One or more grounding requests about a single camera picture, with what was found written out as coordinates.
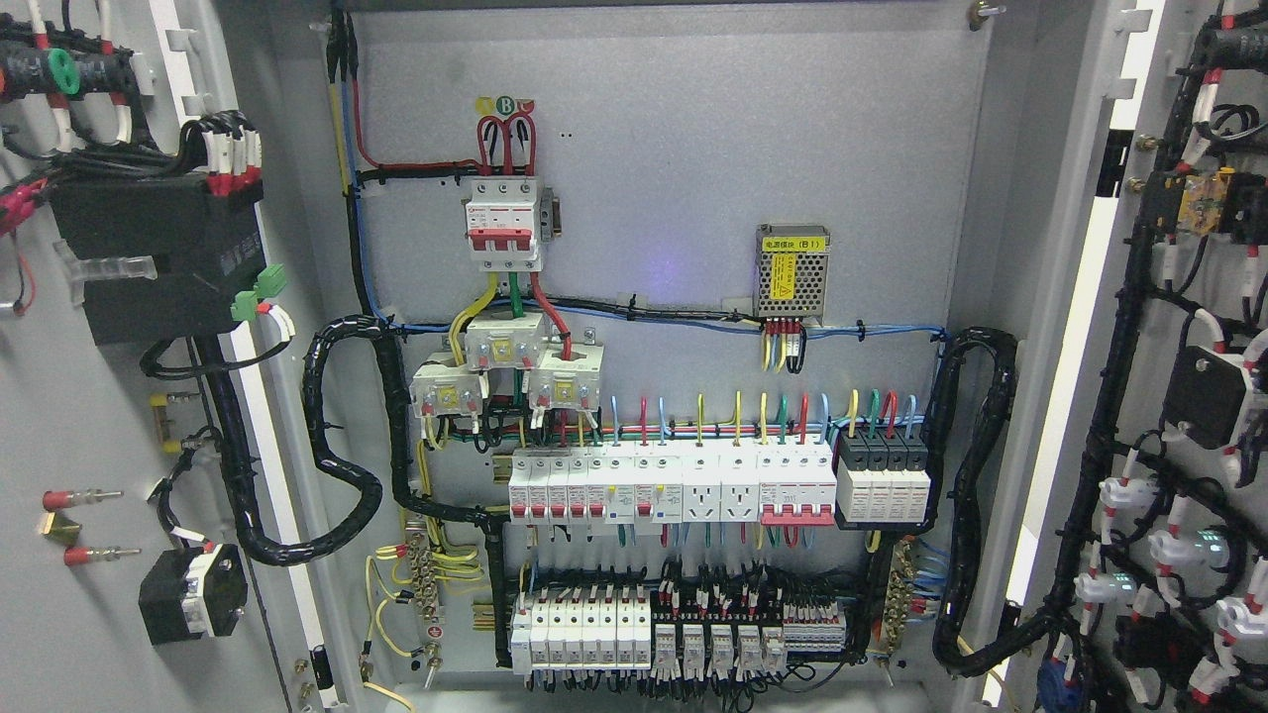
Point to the grey cabinet door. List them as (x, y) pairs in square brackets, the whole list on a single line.
[(1150, 550), (80, 448)]

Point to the white current transformers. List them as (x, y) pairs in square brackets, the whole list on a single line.
[(502, 350)]

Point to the white mini breaker row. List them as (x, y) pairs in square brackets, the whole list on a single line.
[(611, 485)]

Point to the white power socket modules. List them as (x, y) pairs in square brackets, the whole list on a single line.
[(720, 483)]

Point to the metal mesh power supply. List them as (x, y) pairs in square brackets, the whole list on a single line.
[(792, 267)]

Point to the main red circuit breaker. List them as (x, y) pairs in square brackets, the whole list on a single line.
[(508, 219)]

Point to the black surge protector module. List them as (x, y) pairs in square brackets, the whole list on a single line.
[(882, 484)]

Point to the white lower breaker row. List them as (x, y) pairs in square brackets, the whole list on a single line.
[(582, 629)]

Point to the black digital power meter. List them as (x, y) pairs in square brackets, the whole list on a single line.
[(160, 258)]

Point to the red handle circuit breaker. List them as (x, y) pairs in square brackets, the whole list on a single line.
[(798, 487)]

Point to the white rotary selector switch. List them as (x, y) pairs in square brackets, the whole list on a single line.
[(192, 593)]

